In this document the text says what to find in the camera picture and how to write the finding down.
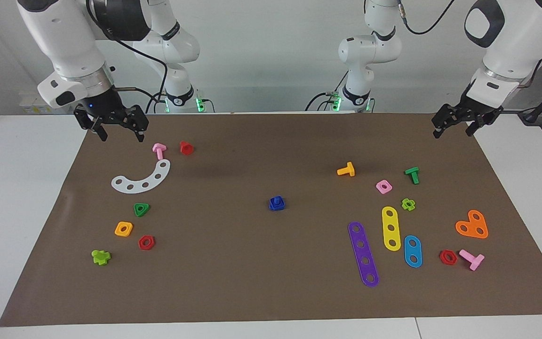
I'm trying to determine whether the white curved perforated strip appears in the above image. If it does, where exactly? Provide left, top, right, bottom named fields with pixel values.
left=111, top=159, right=171, bottom=194

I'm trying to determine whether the orange heart-shaped plate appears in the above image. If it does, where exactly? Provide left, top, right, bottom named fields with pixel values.
left=455, top=210, right=489, bottom=239

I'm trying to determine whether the yellow three-hole strip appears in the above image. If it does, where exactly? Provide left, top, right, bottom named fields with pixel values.
left=382, top=206, right=402, bottom=251

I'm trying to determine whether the blue two-hole strip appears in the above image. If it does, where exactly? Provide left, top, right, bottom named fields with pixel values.
left=404, top=235, right=423, bottom=268

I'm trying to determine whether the purple four-hole strip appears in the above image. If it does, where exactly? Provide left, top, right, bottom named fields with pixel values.
left=348, top=221, right=380, bottom=288

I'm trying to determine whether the brown table mat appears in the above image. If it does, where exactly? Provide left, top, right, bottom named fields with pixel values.
left=0, top=112, right=542, bottom=327

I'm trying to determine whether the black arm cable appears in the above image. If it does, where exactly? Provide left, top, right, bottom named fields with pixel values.
left=397, top=0, right=456, bottom=35
left=85, top=0, right=168, bottom=114

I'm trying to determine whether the black base cable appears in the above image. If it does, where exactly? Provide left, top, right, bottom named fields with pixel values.
left=305, top=71, right=350, bottom=112

